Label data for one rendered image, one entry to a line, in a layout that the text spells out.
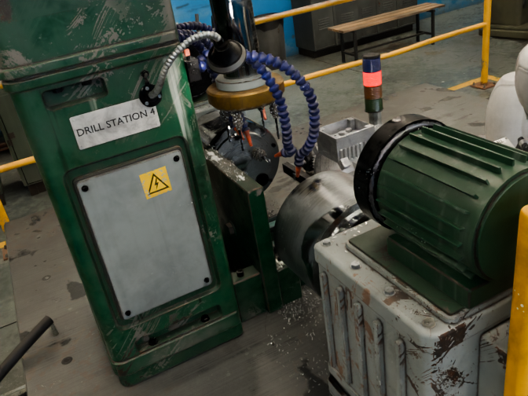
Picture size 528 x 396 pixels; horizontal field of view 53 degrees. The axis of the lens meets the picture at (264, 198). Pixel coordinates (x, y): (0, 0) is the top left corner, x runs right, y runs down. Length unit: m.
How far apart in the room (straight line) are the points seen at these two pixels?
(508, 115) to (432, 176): 1.09
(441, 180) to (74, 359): 1.00
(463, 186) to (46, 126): 0.66
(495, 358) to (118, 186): 0.68
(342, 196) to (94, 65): 0.51
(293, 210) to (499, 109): 0.90
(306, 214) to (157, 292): 0.35
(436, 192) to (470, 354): 0.24
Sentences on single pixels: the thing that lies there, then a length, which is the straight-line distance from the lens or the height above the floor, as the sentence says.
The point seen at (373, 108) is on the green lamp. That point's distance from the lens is 1.84.
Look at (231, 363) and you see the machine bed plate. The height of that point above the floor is 0.80.
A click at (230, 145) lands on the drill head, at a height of 1.11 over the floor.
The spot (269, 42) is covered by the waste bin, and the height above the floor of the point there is 0.34.
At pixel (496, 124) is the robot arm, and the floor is 0.99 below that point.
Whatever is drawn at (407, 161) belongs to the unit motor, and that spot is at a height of 1.34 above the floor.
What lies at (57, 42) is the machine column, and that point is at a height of 1.54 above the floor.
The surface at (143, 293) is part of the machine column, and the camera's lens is 1.14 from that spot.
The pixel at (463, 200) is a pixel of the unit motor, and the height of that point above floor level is 1.32.
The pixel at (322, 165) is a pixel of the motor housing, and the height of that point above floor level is 1.02.
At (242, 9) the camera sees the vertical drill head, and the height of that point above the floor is 1.50.
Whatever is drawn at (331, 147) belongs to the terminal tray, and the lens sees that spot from 1.39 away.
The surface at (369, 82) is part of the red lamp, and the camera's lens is 1.81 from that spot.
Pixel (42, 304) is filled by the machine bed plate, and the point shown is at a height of 0.80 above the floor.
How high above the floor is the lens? 1.67
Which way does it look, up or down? 28 degrees down
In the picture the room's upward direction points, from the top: 10 degrees counter-clockwise
